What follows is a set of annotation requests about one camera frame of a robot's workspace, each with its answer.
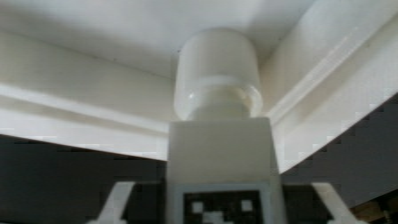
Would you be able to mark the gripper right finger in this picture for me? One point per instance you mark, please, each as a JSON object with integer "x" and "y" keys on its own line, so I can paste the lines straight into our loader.
{"x": 316, "y": 205}

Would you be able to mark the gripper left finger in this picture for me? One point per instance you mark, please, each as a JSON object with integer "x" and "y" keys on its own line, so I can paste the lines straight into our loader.
{"x": 134, "y": 204}

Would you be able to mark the white leg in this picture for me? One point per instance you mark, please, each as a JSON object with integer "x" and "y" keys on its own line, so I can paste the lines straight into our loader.
{"x": 223, "y": 174}

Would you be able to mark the white square table top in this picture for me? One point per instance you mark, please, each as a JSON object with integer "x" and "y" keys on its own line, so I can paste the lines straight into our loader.
{"x": 90, "y": 55}

